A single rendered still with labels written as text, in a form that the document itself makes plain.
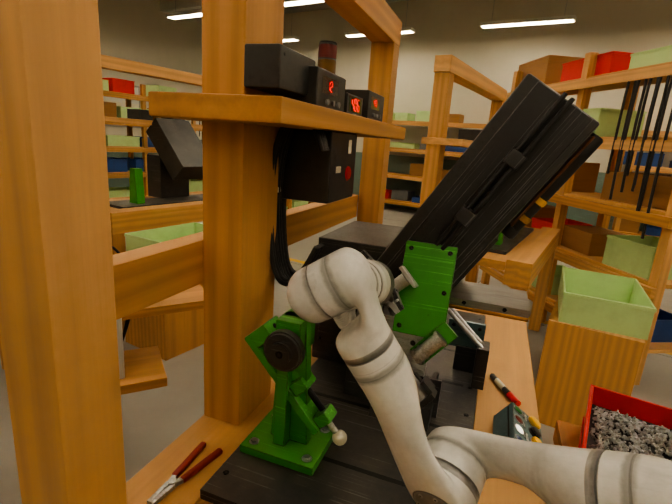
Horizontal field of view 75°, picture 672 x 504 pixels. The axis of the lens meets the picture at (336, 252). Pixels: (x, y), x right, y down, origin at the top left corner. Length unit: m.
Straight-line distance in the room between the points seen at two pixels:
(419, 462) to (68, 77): 0.59
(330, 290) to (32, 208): 0.32
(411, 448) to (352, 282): 0.22
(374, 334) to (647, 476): 0.30
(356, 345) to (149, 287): 0.41
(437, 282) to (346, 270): 0.53
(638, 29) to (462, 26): 3.16
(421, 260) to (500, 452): 0.49
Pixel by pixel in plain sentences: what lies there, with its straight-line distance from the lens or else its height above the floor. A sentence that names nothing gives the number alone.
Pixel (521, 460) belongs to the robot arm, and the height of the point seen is 1.13.
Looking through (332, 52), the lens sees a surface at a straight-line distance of 1.27.
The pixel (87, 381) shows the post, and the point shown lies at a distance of 0.64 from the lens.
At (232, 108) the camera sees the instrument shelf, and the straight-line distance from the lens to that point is 0.73.
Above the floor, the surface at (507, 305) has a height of 1.13.
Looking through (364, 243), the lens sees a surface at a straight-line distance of 1.09.
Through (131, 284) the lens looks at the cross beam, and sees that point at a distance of 0.78.
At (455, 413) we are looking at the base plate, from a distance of 1.10.
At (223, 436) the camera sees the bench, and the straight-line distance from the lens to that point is 1.00.
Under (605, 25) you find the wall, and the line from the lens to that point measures 10.15.
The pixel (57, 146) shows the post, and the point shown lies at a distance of 0.55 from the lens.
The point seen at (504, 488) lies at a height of 0.90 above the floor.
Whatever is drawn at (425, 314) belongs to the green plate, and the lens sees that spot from 1.01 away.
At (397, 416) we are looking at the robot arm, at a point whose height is 1.16.
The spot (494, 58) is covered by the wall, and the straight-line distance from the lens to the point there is 10.33.
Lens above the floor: 1.48
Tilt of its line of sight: 14 degrees down
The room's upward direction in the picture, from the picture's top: 4 degrees clockwise
